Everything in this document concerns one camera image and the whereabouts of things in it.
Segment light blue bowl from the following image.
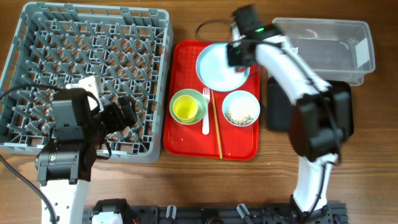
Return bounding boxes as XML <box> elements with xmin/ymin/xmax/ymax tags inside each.
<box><xmin>222</xmin><ymin>90</ymin><xmax>261</xmax><ymax>127</ymax></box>

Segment light blue plate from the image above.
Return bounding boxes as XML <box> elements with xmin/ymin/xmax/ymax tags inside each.
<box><xmin>195</xmin><ymin>43</ymin><xmax>251</xmax><ymax>92</ymax></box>

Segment grey dishwasher rack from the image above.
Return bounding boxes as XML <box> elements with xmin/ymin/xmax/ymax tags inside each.
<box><xmin>1</xmin><ymin>2</ymin><xmax>174</xmax><ymax>163</ymax></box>

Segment green bowl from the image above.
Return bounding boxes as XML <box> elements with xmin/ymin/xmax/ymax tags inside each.
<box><xmin>169</xmin><ymin>89</ymin><xmax>208</xmax><ymax>125</ymax></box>

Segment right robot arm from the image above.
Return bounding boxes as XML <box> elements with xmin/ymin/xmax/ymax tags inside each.
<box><xmin>227</xmin><ymin>22</ymin><xmax>351</xmax><ymax>221</ymax></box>

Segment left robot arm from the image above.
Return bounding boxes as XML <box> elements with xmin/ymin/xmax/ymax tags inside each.
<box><xmin>35</xmin><ymin>88</ymin><xmax>137</xmax><ymax>223</ymax></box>

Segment wooden chopstick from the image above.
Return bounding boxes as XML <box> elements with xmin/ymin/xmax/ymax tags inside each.
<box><xmin>210</xmin><ymin>90</ymin><xmax>223</xmax><ymax>159</ymax></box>

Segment rice and food scraps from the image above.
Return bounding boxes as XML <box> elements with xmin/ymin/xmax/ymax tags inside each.
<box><xmin>224</xmin><ymin>108</ymin><xmax>254</xmax><ymax>126</ymax></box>

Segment yellow cup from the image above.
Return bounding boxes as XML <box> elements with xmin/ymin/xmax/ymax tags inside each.
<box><xmin>172</xmin><ymin>95</ymin><xmax>198</xmax><ymax>124</ymax></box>

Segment white plastic fork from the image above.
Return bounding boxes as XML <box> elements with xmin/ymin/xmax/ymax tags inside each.
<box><xmin>202</xmin><ymin>87</ymin><xmax>210</xmax><ymax>135</ymax></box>

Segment clear plastic bin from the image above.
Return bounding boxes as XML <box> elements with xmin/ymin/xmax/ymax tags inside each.
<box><xmin>272</xmin><ymin>17</ymin><xmax>376</xmax><ymax>86</ymax></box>

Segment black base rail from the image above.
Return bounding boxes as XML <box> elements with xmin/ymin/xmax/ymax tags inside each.
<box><xmin>82</xmin><ymin>203</ymin><xmax>349</xmax><ymax>224</ymax></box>

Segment red plastic tray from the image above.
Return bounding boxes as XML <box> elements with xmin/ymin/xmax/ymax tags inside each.
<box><xmin>163</xmin><ymin>40</ymin><xmax>259</xmax><ymax>161</ymax></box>

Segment black plastic tray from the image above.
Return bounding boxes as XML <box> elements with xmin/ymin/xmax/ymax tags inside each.
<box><xmin>266</xmin><ymin>77</ymin><xmax>354</xmax><ymax>136</ymax></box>

